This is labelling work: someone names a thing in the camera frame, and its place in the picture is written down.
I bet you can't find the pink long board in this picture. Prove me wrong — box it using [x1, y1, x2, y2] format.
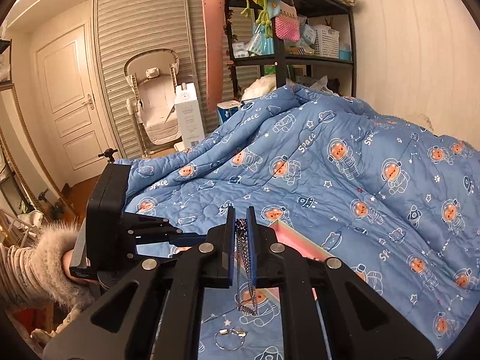
[202, 0, 224, 111]

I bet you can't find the black metal shelf rack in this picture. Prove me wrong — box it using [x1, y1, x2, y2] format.
[224, 0, 357, 98]

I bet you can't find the fur-cuffed striped sleeve forearm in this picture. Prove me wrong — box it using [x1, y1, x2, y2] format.
[1, 223, 94, 312]

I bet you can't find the white panel door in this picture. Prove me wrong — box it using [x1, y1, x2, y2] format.
[35, 26, 108, 183]

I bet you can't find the blue tissue pack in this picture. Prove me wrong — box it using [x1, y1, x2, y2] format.
[216, 100, 242, 125]

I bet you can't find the blue space print quilt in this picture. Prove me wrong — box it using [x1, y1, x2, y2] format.
[124, 85, 479, 357]

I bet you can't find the white baby high chair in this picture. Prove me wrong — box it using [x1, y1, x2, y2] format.
[124, 49, 181, 157]

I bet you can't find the pink mesh pouch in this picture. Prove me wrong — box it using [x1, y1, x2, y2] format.
[274, 15, 300, 42]

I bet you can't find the silver bangle with heart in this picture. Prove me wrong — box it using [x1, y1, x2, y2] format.
[214, 328, 247, 351]

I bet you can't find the white carton box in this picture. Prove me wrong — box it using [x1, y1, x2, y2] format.
[175, 83, 205, 149]

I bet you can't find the white storage basket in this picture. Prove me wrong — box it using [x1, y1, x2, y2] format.
[312, 24, 339, 59]

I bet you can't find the person left hand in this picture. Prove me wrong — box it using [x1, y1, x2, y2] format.
[61, 250, 97, 284]

